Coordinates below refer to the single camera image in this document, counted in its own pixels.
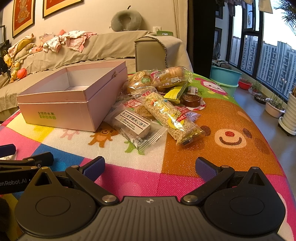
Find rice cracker bar packet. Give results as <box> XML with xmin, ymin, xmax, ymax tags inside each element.
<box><xmin>139</xmin><ymin>92</ymin><xmax>204</xmax><ymax>145</ymax></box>

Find clear biscuit packet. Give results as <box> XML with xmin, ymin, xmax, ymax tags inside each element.
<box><xmin>104</xmin><ymin>104</ymin><xmax>167</xmax><ymax>153</ymax></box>

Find pink cardboard gift box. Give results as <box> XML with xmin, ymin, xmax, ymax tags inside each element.
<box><xmin>17</xmin><ymin>61</ymin><xmax>127</xmax><ymax>132</ymax></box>

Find brown swirl lollipop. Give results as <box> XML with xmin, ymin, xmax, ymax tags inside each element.
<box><xmin>181</xmin><ymin>86</ymin><xmax>206</xmax><ymax>110</ymax></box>

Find yellow snack stick packet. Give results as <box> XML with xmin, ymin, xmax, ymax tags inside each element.
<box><xmin>164</xmin><ymin>84</ymin><xmax>188</xmax><ymax>104</ymax></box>

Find bread bun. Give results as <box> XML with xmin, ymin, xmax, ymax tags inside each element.
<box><xmin>151</xmin><ymin>66</ymin><xmax>193</xmax><ymax>88</ymax></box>

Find round pastry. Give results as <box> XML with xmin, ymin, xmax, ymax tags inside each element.
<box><xmin>122</xmin><ymin>70</ymin><xmax>153</xmax><ymax>94</ymax></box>

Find colourful cartoon play mat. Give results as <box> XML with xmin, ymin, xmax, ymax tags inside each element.
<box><xmin>1</xmin><ymin>75</ymin><xmax>295</xmax><ymax>240</ymax></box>

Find orange toy ball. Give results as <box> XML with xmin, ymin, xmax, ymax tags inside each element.
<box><xmin>17</xmin><ymin>68</ymin><xmax>27</xmax><ymax>79</ymax></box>

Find green plastic bucket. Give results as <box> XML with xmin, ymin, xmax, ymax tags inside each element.
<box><xmin>213</xmin><ymin>80</ymin><xmax>238</xmax><ymax>97</ymax></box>

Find white plant pot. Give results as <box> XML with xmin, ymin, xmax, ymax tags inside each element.
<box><xmin>265</xmin><ymin>98</ymin><xmax>285</xmax><ymax>118</ymax></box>

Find yellow plush toys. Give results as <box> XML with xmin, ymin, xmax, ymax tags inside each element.
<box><xmin>4</xmin><ymin>34</ymin><xmax>35</xmax><ymax>83</ymax></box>

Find white ribbed planter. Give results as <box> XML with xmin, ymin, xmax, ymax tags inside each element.
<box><xmin>278</xmin><ymin>92</ymin><xmax>296</xmax><ymax>136</ymax></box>

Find red plastic basin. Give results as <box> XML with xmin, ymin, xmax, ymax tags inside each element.
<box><xmin>238</xmin><ymin>78</ymin><xmax>252</xmax><ymax>90</ymax></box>

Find teal plastic bucket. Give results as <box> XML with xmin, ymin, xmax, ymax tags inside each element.
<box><xmin>210</xmin><ymin>65</ymin><xmax>241</xmax><ymax>85</ymax></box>

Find pile of baby clothes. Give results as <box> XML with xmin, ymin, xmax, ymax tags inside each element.
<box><xmin>29</xmin><ymin>30</ymin><xmax>97</xmax><ymax>54</ymax></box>

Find beige covered sofa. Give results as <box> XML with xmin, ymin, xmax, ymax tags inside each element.
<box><xmin>1</xmin><ymin>30</ymin><xmax>193</xmax><ymax>121</ymax></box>

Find red framed picture left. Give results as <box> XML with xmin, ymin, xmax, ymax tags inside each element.
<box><xmin>12</xmin><ymin>0</ymin><xmax>35</xmax><ymax>38</ymax></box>

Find red framed picture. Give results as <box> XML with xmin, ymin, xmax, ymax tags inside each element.
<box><xmin>12</xmin><ymin>0</ymin><xmax>35</xmax><ymax>38</ymax></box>
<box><xmin>43</xmin><ymin>0</ymin><xmax>84</xmax><ymax>19</ymax></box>

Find red framed picture right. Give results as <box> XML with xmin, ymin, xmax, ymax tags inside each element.
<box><xmin>43</xmin><ymin>0</ymin><xmax>84</xmax><ymax>19</ymax></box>

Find green label sign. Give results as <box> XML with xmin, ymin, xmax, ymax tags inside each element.
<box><xmin>156</xmin><ymin>31</ymin><xmax>173</xmax><ymax>36</ymax></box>

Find grey neck pillow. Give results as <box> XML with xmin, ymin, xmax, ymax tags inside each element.
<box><xmin>110</xmin><ymin>6</ymin><xmax>142</xmax><ymax>32</ymax></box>

